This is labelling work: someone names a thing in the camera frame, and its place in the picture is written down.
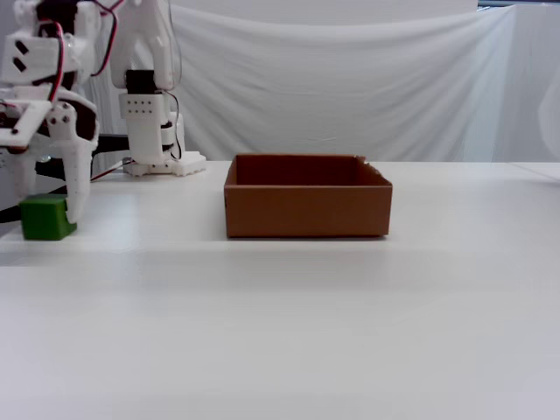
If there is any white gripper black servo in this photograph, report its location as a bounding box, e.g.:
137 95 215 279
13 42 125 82
7 86 102 225

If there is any green cube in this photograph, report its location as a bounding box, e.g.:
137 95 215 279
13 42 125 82
19 194 79 242

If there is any brown cardboard box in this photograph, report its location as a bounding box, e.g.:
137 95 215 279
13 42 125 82
223 152 394 240

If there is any black curved support bar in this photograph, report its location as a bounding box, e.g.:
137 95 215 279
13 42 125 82
0 134 132 225

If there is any white cloth backdrop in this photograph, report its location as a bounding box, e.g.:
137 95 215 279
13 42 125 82
80 0 560 164

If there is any red white power wire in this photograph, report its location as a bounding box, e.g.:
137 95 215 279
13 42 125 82
89 157 132 183

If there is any wrist camera on white plate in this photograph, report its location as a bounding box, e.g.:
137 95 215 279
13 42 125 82
0 101 50 154

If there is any red gripper servo wire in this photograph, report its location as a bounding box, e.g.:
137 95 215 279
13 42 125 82
42 21 72 105

